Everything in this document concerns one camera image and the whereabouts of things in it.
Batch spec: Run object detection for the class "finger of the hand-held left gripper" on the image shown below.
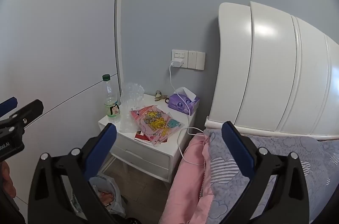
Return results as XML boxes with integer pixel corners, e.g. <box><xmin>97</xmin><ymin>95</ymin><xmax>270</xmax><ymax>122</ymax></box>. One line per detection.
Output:
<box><xmin>0</xmin><ymin>99</ymin><xmax>44</xmax><ymax>132</ymax></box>
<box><xmin>0</xmin><ymin>97</ymin><xmax>18</xmax><ymax>118</ymax></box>

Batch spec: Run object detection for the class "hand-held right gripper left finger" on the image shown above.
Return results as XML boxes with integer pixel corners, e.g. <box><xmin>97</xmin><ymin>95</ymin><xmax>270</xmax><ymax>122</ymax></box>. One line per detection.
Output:
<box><xmin>28</xmin><ymin>122</ymin><xmax>125</xmax><ymax>224</ymax></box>

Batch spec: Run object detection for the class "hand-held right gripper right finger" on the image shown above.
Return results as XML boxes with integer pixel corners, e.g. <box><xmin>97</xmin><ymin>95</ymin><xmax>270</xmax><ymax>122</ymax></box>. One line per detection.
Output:
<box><xmin>220</xmin><ymin>121</ymin><xmax>311</xmax><ymax>224</ymax></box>

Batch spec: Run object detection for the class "red printed leaflet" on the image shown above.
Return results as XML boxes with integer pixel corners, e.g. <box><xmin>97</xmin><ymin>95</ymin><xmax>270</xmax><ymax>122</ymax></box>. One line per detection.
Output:
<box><xmin>134</xmin><ymin>129</ymin><xmax>154</xmax><ymax>146</ymax></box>

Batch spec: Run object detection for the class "clear bottle with green cap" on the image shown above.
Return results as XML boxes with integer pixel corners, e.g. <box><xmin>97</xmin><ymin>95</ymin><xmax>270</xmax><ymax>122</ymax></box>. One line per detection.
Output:
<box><xmin>102</xmin><ymin>74</ymin><xmax>122</xmax><ymax>122</ymax></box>

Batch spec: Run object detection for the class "trash bin with clear liner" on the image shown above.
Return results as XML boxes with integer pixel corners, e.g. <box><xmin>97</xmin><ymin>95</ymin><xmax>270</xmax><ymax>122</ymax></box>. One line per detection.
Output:
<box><xmin>71</xmin><ymin>174</ymin><xmax>128</xmax><ymax>219</ymax></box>

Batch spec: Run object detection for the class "clear plastic bag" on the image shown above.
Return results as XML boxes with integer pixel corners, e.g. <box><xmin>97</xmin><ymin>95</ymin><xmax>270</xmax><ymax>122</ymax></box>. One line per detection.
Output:
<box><xmin>119</xmin><ymin>82</ymin><xmax>146</xmax><ymax>134</ymax></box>

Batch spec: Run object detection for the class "pink cartoon packet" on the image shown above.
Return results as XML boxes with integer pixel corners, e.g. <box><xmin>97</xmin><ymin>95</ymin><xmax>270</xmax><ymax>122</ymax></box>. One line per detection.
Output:
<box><xmin>130</xmin><ymin>104</ymin><xmax>185</xmax><ymax>146</ymax></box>

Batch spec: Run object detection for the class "person's left hand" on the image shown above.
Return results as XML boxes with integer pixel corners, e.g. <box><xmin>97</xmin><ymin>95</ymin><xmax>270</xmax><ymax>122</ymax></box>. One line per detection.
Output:
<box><xmin>0</xmin><ymin>160</ymin><xmax>17</xmax><ymax>197</ymax></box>

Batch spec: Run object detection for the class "white nightstand drawer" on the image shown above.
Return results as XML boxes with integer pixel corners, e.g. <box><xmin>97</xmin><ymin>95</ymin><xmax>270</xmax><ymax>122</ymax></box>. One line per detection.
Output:
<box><xmin>110</xmin><ymin>146</ymin><xmax>170</xmax><ymax>179</ymax></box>
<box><xmin>117</xmin><ymin>131</ymin><xmax>170</xmax><ymax>170</ymax></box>

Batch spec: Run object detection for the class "pink blanket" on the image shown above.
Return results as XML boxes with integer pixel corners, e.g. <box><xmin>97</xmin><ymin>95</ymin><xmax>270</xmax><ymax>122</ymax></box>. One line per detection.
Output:
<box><xmin>161</xmin><ymin>131</ymin><xmax>215</xmax><ymax>224</ymax></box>

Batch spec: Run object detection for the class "white nightstand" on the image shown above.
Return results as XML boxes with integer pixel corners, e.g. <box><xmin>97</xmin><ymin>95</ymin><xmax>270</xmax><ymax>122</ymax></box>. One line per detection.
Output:
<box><xmin>98</xmin><ymin>93</ymin><xmax>198</xmax><ymax>183</ymax></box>

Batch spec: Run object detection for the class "purple tissue box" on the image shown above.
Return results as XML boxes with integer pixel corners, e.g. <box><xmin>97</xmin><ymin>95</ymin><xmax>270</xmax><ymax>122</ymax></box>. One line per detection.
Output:
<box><xmin>168</xmin><ymin>86</ymin><xmax>200</xmax><ymax>116</ymax></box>

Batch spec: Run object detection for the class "white wardrobe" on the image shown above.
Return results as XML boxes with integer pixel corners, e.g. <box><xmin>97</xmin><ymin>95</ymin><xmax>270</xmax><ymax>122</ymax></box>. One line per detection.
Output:
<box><xmin>0</xmin><ymin>0</ymin><xmax>125</xmax><ymax>214</ymax></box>

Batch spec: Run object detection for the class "small brown toy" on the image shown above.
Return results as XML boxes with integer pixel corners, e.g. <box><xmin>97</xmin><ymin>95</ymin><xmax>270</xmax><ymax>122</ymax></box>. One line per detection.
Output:
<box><xmin>154</xmin><ymin>90</ymin><xmax>167</xmax><ymax>102</ymax></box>

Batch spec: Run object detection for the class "white bed headboard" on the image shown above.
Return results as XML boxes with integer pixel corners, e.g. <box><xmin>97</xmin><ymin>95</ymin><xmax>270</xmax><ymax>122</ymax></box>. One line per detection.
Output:
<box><xmin>204</xmin><ymin>1</ymin><xmax>339</xmax><ymax>140</ymax></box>

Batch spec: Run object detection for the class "white wall switch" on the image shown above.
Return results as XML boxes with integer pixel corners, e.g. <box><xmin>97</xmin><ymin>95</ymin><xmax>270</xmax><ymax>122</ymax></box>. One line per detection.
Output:
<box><xmin>187</xmin><ymin>50</ymin><xmax>206</xmax><ymax>71</ymax></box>

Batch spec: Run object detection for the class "white charging cable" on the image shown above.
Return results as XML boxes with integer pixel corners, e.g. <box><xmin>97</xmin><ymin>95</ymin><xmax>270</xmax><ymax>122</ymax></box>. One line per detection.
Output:
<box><xmin>169</xmin><ymin>63</ymin><xmax>210</xmax><ymax>166</ymax></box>

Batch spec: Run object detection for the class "white wall socket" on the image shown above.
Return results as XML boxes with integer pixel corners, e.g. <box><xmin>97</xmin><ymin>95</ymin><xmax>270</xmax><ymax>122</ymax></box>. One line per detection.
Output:
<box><xmin>171</xmin><ymin>49</ymin><xmax>189</xmax><ymax>68</ymax></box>

